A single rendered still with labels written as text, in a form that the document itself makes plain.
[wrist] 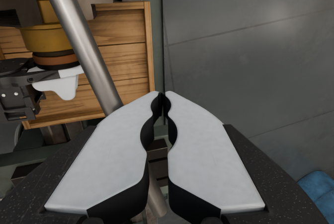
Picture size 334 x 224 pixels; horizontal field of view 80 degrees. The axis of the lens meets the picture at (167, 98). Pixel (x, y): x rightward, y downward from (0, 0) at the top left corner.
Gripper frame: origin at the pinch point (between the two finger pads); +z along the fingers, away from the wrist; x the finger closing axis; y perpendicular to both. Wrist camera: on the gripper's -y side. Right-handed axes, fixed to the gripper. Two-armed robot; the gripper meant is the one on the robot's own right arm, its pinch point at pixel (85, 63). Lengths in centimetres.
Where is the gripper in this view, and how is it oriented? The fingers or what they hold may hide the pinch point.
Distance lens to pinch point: 36.2
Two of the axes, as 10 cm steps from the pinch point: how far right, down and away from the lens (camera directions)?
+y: 0.2, 8.7, 4.9
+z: 9.6, -1.4, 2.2
